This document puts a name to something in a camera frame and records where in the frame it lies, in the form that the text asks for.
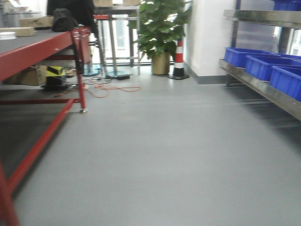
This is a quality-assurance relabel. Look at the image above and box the cardboard box under table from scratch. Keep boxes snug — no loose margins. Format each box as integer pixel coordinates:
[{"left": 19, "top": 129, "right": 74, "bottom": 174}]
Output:
[{"left": 2, "top": 65, "right": 47, "bottom": 86}]

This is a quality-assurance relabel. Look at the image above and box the cardboard box on table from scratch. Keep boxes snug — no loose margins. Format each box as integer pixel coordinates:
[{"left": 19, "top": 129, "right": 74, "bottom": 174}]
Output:
[{"left": 19, "top": 16, "right": 54, "bottom": 28}]

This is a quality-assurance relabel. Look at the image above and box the stainless steel shelf rack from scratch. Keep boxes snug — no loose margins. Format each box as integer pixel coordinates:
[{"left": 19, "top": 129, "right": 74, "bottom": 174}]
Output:
[{"left": 219, "top": 9, "right": 301, "bottom": 120}]

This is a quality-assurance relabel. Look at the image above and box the small cardboard box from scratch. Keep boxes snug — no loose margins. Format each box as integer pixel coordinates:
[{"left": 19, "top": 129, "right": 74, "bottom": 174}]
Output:
[{"left": 15, "top": 27, "right": 35, "bottom": 37}]

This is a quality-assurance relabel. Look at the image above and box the blue crate upper shelf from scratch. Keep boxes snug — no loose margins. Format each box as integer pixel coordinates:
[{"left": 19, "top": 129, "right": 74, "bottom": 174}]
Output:
[{"left": 273, "top": 0, "right": 301, "bottom": 11}]

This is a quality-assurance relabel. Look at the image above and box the gold plant pot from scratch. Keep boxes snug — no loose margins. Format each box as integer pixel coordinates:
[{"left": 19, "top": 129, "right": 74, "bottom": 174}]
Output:
[{"left": 151, "top": 52, "right": 170, "bottom": 75}]

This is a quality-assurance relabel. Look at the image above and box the red white traffic cone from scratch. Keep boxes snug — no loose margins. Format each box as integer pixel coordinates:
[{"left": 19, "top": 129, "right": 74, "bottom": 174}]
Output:
[{"left": 168, "top": 39, "right": 190, "bottom": 80}]

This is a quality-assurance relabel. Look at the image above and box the green potted plant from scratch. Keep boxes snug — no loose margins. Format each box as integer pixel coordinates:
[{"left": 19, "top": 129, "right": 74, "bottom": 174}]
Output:
[{"left": 128, "top": 0, "right": 192, "bottom": 60}]

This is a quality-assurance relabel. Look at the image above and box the yellow black striped device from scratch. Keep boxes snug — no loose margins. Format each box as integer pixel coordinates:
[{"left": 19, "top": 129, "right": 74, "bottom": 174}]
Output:
[{"left": 42, "top": 66, "right": 67, "bottom": 89}]

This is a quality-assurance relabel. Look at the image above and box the blue bin far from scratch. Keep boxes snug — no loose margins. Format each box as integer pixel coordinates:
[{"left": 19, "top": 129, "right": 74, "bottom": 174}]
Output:
[{"left": 224, "top": 47, "right": 280, "bottom": 68}]

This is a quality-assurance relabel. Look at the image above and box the blue bin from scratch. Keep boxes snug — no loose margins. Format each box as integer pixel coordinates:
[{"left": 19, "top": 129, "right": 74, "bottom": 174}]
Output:
[
  {"left": 245, "top": 55, "right": 301, "bottom": 81},
  {"left": 269, "top": 66, "right": 301, "bottom": 101},
  {"left": 224, "top": 47, "right": 280, "bottom": 68}
]

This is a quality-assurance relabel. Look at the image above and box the blue bin middle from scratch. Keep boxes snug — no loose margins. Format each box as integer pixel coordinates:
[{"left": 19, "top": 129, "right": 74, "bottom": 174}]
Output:
[{"left": 245, "top": 55, "right": 301, "bottom": 81}]

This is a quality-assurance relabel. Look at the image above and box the black bag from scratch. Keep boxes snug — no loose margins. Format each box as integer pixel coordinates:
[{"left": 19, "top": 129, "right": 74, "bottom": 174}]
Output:
[{"left": 52, "top": 8, "right": 79, "bottom": 32}]

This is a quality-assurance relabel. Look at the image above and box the blue bin near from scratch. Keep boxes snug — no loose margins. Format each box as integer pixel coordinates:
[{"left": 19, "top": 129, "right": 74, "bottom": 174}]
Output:
[{"left": 269, "top": 66, "right": 301, "bottom": 101}]

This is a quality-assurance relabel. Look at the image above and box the white round tape roll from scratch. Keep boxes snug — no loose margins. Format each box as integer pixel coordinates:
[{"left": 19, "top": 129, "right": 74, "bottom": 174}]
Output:
[{"left": 0, "top": 32, "right": 16, "bottom": 40}]

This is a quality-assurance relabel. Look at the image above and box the metal stool frame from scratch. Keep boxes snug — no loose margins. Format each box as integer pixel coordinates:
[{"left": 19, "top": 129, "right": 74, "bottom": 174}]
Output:
[{"left": 94, "top": 4, "right": 141, "bottom": 80}]

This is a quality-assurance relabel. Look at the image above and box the red metal frame table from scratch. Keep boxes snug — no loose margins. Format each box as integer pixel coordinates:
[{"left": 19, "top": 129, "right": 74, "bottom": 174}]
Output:
[{"left": 0, "top": 26, "right": 90, "bottom": 226}]

